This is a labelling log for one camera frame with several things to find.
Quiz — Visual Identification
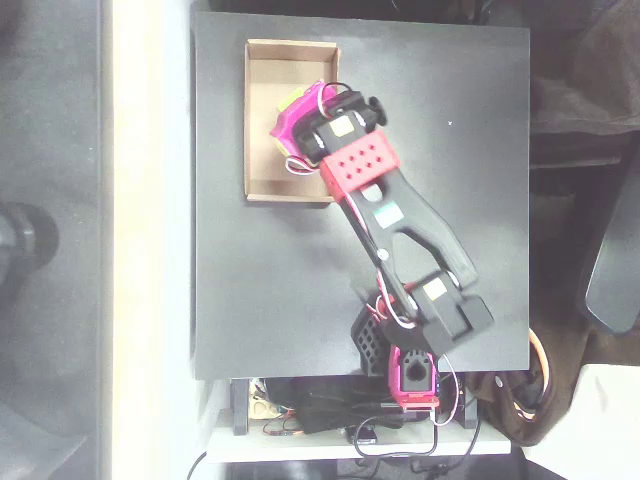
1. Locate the white shelf board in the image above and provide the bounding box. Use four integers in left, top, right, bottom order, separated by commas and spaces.
207, 424, 512, 464

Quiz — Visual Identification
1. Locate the small black adapter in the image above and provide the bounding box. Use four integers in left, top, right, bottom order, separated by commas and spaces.
347, 424, 379, 446

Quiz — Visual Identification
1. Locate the small tan board with wires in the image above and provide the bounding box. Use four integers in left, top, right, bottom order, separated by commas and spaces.
249, 382, 301, 436

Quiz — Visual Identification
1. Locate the black honeycomb arm base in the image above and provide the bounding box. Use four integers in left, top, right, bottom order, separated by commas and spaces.
351, 299, 396, 379

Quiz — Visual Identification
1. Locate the black clamp post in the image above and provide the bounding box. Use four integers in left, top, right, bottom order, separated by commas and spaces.
462, 384, 480, 430
230, 378, 250, 436

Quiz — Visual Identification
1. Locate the green cube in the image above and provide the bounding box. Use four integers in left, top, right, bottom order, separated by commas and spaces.
278, 87, 306, 113

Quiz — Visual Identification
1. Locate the white cloth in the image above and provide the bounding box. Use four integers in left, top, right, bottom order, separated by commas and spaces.
524, 363, 640, 480

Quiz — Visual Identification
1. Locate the black power cable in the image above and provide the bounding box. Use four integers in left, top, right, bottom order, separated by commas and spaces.
187, 449, 207, 480

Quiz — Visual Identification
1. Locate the shallow cardboard box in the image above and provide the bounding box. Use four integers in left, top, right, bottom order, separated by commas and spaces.
243, 38, 341, 205

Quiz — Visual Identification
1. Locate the black cable bundle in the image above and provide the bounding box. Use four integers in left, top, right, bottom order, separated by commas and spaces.
289, 377, 406, 436

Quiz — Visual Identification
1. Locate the orange cable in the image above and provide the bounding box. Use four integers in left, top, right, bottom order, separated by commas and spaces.
528, 328, 551, 426

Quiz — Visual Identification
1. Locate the brown jacket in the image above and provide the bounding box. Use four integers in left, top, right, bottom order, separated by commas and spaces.
474, 0, 640, 449

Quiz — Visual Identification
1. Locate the grey office chair armrest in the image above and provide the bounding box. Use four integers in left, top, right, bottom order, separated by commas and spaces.
574, 144, 640, 334

